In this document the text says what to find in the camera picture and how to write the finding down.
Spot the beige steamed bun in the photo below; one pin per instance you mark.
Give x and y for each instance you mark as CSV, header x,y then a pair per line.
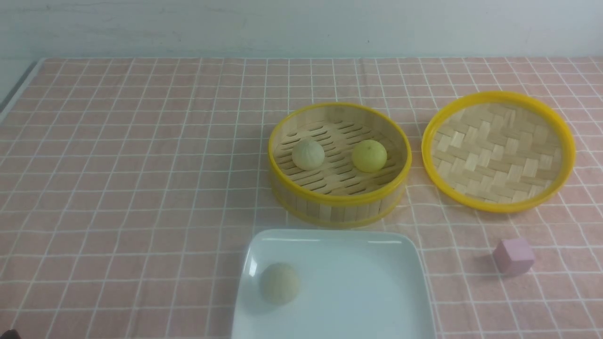
x,y
279,284

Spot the yellow steamed bun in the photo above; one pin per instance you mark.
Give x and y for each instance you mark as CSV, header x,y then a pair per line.
x,y
369,156

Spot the cream steamed bun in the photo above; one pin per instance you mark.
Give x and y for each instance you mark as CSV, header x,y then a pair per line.
x,y
308,155

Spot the pink checkered tablecloth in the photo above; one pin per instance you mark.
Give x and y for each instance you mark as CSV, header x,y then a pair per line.
x,y
130,189

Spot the white square plate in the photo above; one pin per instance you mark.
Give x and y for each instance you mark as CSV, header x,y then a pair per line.
x,y
354,284

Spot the yellow-rimmed bamboo steamer basket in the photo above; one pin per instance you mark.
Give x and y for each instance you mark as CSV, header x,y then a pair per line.
x,y
337,194

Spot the pink cube block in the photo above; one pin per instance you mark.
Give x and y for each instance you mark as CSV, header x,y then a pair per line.
x,y
514,256

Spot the yellow-rimmed woven steamer lid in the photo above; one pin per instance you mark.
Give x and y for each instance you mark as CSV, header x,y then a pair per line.
x,y
498,151

